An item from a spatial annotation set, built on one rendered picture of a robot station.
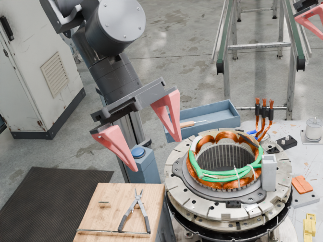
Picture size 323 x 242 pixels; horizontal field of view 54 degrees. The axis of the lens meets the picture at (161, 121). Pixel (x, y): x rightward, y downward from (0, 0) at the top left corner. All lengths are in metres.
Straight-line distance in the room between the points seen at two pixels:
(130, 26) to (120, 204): 0.56
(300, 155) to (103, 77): 1.03
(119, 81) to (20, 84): 2.48
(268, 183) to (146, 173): 0.41
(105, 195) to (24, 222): 1.65
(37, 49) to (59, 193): 1.26
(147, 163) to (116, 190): 0.17
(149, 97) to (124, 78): 0.04
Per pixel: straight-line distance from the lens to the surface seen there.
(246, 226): 0.77
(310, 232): 1.10
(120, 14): 0.38
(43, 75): 3.05
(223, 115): 1.13
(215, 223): 0.78
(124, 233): 0.78
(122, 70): 0.43
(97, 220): 0.84
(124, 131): 1.17
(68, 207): 2.42
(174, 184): 0.82
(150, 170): 1.04
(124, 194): 0.87
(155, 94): 0.44
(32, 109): 3.00
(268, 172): 0.74
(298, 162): 1.32
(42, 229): 2.39
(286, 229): 1.09
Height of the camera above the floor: 1.69
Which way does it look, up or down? 35 degrees down
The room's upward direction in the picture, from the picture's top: 12 degrees counter-clockwise
